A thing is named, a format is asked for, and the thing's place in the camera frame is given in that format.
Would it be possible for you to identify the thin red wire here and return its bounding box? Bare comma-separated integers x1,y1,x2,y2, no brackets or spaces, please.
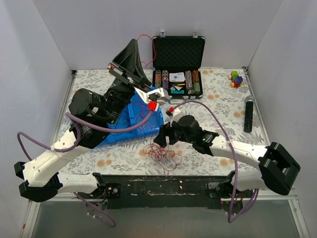
116,101,161,136

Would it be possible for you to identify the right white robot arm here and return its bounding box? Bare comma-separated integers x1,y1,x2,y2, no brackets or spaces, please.
154,116,301,197

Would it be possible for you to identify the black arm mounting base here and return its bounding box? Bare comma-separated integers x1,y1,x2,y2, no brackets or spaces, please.
80,173,233,209

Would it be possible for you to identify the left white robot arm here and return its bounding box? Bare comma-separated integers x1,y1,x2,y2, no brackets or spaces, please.
14,39,151,202

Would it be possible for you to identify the blue plastic divided bin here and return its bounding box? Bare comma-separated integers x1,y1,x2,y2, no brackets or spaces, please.
70,86,165,149

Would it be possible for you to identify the playing card deck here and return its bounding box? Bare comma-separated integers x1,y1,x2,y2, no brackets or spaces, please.
169,72,185,82

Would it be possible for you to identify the black poker chip case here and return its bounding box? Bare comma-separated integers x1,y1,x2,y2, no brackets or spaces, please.
152,33,206,100

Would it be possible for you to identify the floral table mat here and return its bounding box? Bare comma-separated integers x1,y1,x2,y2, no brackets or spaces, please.
62,68,270,176

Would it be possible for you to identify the colourful toy block train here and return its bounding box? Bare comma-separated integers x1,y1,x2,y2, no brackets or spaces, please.
228,71,243,88

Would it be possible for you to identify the black handheld microphone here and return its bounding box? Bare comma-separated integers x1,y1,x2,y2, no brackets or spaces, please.
244,96,254,133

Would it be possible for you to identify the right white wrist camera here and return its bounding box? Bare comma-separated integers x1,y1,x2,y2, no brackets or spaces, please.
166,107,182,125

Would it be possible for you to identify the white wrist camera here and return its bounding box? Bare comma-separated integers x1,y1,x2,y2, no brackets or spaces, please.
166,107,182,125
134,87,169,112

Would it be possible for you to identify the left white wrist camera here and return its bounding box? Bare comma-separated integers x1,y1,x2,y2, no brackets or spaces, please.
134,87,169,112

